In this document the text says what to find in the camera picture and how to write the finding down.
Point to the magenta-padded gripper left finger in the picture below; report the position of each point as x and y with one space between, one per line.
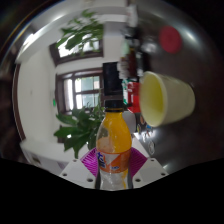
76 171

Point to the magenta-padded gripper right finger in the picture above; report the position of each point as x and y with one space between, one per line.
150 171

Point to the orange drink plastic bottle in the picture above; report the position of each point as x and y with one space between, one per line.
114 146

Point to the green potted plant white pot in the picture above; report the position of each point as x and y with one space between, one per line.
83 33
78 130

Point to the green exit sign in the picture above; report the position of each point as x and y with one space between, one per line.
53 102

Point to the pale yellow plastic cup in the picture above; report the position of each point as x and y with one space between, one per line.
166 100

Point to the red plastic box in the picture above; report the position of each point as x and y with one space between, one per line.
133 96

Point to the dark wooden double door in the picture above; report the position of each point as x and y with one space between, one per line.
83 91

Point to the dark framed window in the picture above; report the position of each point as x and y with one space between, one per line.
78 50

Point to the flat round red coaster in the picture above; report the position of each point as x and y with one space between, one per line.
170 39

